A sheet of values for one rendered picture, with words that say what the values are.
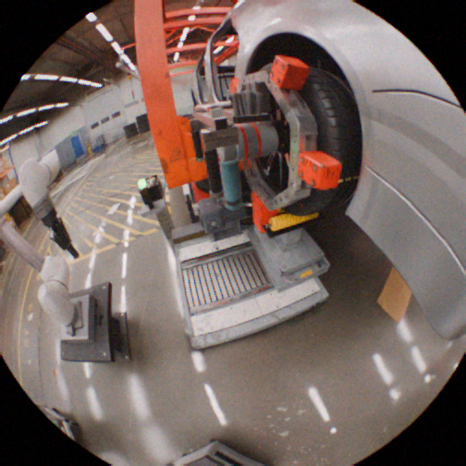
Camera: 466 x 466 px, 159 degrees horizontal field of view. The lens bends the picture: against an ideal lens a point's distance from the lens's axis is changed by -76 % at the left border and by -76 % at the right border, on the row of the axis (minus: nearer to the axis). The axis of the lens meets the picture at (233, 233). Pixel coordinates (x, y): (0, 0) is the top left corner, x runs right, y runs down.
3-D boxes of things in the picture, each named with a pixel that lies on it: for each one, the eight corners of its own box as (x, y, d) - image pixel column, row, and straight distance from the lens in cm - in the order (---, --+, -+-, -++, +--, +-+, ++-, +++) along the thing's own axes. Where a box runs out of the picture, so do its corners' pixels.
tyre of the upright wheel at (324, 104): (277, 77, 116) (283, 174, 123) (238, 75, 105) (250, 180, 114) (378, 71, 70) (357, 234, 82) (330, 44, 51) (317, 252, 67)
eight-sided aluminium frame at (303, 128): (303, 232, 67) (318, 68, 50) (288, 238, 64) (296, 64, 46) (249, 172, 107) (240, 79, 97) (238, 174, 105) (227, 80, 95)
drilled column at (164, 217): (177, 237, 160) (161, 196, 136) (166, 240, 161) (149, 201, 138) (177, 229, 167) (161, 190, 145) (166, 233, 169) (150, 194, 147)
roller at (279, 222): (321, 218, 92) (324, 209, 88) (268, 235, 78) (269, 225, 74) (314, 211, 95) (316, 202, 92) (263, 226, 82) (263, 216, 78)
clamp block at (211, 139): (239, 144, 48) (238, 125, 47) (205, 151, 46) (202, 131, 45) (234, 140, 53) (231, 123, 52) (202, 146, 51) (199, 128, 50)
